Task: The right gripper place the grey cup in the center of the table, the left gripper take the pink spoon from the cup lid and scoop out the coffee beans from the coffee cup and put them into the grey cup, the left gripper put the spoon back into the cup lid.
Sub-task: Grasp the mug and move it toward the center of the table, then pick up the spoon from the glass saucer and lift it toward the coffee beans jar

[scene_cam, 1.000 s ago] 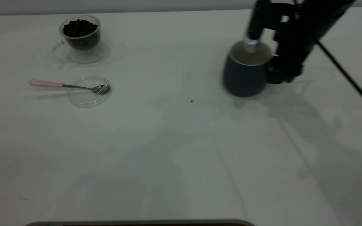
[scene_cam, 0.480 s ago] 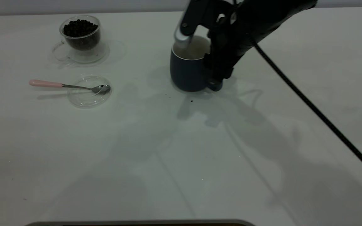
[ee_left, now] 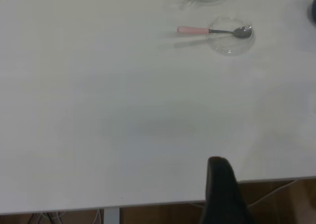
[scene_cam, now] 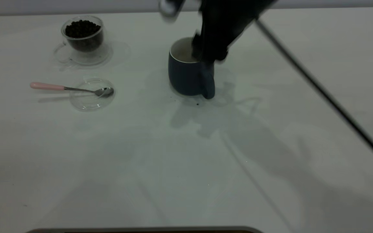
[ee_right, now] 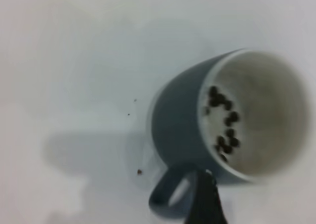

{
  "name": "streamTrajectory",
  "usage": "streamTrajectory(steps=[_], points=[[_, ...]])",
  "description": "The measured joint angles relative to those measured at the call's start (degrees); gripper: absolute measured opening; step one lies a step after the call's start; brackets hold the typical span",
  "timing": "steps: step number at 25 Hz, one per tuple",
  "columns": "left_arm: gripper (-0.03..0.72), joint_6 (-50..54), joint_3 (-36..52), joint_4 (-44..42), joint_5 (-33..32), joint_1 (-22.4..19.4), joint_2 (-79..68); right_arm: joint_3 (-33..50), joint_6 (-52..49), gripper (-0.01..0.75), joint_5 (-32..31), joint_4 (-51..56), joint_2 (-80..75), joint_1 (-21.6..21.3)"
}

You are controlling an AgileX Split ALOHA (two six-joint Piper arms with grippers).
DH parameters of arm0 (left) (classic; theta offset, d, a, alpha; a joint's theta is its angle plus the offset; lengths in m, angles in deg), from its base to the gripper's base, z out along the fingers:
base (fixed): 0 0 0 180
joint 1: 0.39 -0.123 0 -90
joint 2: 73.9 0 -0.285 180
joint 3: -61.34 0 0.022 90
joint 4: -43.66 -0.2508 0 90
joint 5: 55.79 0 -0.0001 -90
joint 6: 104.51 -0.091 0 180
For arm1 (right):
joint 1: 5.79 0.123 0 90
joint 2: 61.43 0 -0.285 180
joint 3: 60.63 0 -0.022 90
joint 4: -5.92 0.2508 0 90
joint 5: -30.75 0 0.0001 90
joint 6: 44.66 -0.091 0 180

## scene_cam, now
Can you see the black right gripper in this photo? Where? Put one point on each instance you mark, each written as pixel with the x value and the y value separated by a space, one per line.
pixel 225 19

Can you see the dark blue ceramic mug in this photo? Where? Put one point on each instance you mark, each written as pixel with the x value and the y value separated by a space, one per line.
pixel 185 79

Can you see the clear glass cup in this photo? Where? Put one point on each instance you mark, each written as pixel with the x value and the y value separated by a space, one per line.
pixel 84 43

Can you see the heap of coffee beans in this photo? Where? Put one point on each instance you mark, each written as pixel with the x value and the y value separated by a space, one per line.
pixel 83 29

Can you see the clear glass saucer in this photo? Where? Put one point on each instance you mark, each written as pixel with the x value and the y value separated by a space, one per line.
pixel 104 56
pixel 89 103

